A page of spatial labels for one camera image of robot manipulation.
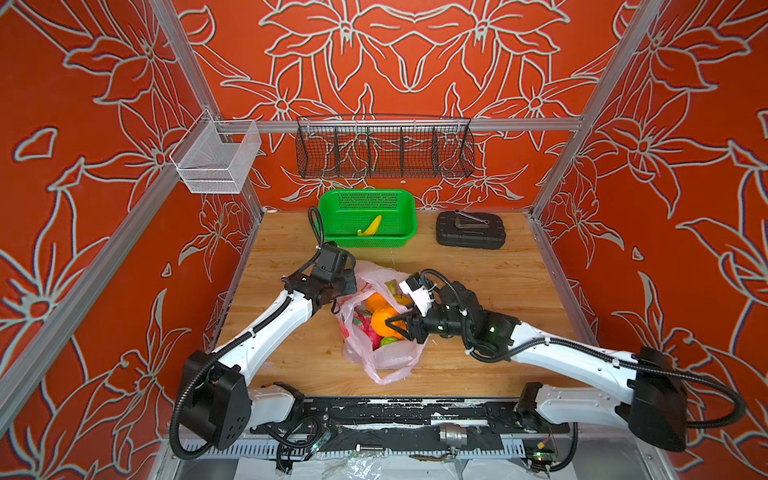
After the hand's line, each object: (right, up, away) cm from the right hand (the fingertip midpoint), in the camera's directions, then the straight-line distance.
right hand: (386, 319), depth 69 cm
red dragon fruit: (-6, -4, +11) cm, 13 cm away
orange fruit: (-2, -1, +1) cm, 2 cm away
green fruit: (0, -9, +11) cm, 14 cm away
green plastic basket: (-15, +30, +47) cm, 58 cm away
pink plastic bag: (+3, -11, +4) cm, 12 cm away
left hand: (-10, +8, +14) cm, 19 cm away
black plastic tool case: (+31, +22, +35) cm, 52 cm away
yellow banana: (-5, +24, +42) cm, 49 cm away
